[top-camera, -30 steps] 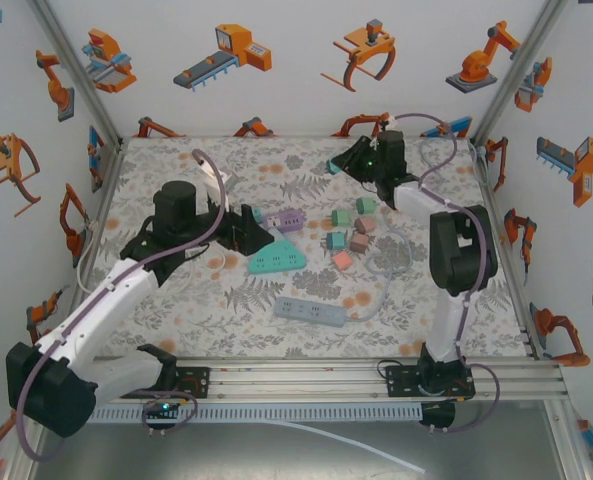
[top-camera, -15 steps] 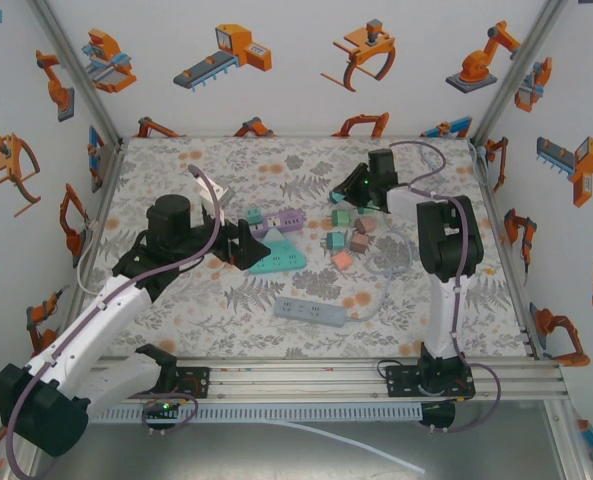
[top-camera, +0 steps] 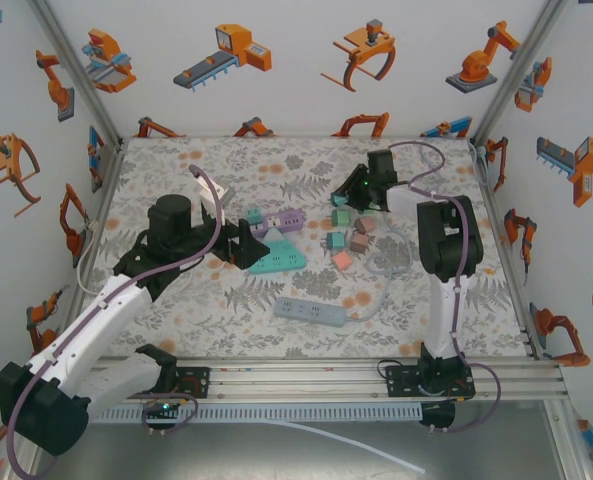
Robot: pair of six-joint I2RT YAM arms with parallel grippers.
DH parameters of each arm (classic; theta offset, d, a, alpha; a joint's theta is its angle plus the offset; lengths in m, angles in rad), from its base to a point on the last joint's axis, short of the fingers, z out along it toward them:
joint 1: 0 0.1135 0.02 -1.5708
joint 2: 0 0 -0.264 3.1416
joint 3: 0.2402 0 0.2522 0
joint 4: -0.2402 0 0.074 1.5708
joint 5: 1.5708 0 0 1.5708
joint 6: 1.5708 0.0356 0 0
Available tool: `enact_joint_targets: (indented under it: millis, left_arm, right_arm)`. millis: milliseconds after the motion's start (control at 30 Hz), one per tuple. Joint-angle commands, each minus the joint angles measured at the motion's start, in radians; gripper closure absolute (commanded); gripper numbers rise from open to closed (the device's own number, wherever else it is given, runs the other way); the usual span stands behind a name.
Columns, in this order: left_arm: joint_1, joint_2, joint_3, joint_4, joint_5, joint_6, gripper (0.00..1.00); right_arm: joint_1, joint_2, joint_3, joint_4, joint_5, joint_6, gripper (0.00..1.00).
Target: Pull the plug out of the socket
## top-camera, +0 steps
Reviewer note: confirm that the aluminium frame post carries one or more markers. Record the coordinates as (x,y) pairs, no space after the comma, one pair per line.
(78,75)
(30,468)
(515,75)
(568,445)

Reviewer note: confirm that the mint green plug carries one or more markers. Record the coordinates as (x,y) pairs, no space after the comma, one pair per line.
(341,217)

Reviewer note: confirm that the metal base panel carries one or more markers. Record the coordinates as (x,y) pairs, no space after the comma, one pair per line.
(176,455)

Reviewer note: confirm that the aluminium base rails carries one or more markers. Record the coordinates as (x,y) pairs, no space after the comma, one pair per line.
(296,380)

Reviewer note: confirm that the aluminium side rail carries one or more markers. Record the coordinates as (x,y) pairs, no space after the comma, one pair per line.
(507,250)
(107,185)

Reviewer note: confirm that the blue-grey power strip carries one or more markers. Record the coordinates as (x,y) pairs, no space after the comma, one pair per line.
(306,310)

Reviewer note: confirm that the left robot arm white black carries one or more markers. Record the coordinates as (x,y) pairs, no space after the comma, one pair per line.
(101,320)

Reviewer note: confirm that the purple power strip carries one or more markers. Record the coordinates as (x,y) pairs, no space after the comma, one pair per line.
(283,221)

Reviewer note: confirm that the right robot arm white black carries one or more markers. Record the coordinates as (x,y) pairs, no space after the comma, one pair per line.
(443,310)

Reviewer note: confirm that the teal triangular power strip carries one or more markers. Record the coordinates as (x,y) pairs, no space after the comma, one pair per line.
(281,257)

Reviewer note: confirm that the salmon pink plug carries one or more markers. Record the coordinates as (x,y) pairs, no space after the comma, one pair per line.
(342,260)

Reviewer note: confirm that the teal plug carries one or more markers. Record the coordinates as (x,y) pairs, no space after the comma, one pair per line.
(339,200)
(254,216)
(335,240)

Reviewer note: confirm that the floral table mat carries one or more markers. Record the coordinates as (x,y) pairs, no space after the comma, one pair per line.
(326,345)

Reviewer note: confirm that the black controller box green light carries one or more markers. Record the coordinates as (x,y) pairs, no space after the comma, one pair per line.
(161,412)

